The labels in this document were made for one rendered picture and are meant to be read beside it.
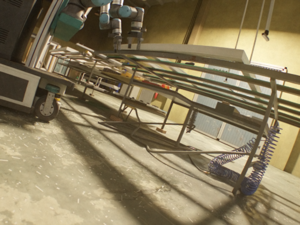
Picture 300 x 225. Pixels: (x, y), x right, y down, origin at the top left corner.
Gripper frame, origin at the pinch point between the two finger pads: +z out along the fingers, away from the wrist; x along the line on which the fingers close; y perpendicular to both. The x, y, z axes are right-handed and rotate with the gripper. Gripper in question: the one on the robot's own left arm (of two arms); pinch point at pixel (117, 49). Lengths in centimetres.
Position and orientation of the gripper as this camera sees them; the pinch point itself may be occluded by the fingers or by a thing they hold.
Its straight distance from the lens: 181.5
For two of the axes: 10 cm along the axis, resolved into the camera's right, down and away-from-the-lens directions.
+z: 0.5, 9.9, 1.5
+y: 9.0, -1.1, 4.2
